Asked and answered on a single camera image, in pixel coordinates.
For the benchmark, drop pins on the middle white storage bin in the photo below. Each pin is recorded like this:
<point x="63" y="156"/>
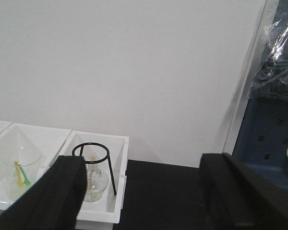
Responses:
<point x="47" y="140"/>

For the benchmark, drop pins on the yellow plastic spatula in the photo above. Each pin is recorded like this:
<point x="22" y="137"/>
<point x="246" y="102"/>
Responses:
<point x="18" y="172"/>

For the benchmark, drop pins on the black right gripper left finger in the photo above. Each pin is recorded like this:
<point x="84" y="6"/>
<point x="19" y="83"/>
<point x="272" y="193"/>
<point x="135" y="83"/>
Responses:
<point x="53" y="202"/>

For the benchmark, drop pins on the green plastic spatula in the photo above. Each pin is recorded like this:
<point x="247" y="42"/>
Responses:
<point x="24" y="176"/>

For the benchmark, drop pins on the right white storage bin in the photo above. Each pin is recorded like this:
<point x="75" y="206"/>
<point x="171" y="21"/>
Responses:
<point x="104" y="213"/>

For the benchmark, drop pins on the blue-grey pegboard drying rack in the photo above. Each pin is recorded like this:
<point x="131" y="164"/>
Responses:
<point x="262" y="141"/>

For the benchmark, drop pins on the plastic bag of pegs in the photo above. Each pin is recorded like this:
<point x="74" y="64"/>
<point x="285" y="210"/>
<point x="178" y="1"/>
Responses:
<point x="271" y="78"/>

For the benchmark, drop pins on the black metal tripod stand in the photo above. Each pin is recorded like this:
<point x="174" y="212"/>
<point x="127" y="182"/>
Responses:
<point x="93" y="153"/>

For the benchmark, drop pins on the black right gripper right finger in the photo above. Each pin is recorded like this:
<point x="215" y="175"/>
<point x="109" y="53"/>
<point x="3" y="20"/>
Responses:
<point x="237" y="198"/>

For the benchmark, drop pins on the clear glass flask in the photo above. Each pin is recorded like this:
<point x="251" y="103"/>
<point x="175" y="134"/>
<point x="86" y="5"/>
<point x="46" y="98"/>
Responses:
<point x="97" y="181"/>

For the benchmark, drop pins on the clear glass beaker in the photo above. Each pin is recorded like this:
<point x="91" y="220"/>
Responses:
<point x="24" y="164"/>

